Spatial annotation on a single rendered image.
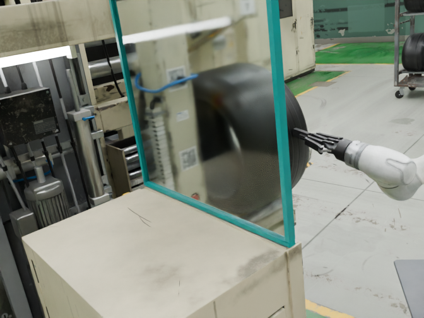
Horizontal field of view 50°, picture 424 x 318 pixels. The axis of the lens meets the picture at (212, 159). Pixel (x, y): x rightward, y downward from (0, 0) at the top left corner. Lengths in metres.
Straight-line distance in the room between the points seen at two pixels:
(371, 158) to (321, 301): 1.53
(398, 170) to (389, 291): 1.61
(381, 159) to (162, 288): 0.84
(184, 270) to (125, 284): 0.12
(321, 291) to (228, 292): 2.11
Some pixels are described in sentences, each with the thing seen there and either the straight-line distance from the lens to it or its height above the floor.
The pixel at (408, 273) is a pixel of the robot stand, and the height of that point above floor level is 0.65.
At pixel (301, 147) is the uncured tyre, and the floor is 1.18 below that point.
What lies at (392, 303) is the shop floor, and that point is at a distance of 2.88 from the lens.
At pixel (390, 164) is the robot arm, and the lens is 1.45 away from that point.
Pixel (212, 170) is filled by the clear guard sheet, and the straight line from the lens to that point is 1.04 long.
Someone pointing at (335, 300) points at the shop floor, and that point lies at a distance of 2.87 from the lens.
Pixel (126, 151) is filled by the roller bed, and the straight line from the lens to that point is 1.96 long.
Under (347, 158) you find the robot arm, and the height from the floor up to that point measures 1.22.
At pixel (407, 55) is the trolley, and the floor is 0.62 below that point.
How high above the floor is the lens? 1.76
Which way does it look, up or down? 20 degrees down
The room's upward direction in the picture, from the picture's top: 8 degrees counter-clockwise
